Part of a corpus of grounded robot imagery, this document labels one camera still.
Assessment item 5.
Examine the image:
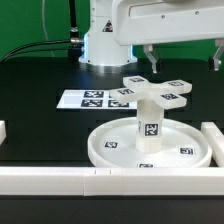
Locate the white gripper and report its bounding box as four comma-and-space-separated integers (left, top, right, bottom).
112, 0, 224, 73

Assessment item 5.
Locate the white cross-shaped table base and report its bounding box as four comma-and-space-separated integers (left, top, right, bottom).
109, 76, 192, 110

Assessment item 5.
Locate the white round table top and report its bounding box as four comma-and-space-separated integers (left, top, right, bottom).
87, 117, 212, 168

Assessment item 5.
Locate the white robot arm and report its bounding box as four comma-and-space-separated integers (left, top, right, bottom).
80, 0, 224, 69

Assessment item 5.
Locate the white right fence bar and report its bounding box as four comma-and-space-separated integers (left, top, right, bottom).
201, 122, 224, 168

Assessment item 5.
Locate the white fence bar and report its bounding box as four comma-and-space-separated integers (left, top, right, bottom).
0, 167, 224, 196
201, 122, 224, 168
0, 120, 6, 145

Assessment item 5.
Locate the white marker sheet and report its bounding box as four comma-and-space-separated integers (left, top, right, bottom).
57, 90, 137, 110

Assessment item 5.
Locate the white front fence bar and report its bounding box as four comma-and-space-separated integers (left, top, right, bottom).
0, 167, 224, 196

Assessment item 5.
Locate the white left fence bar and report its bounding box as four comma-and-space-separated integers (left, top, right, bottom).
0, 120, 6, 145

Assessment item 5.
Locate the black cable bundle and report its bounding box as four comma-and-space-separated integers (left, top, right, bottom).
0, 0, 85, 64

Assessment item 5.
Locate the thin white cable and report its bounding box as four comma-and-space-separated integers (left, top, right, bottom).
41, 0, 55, 58

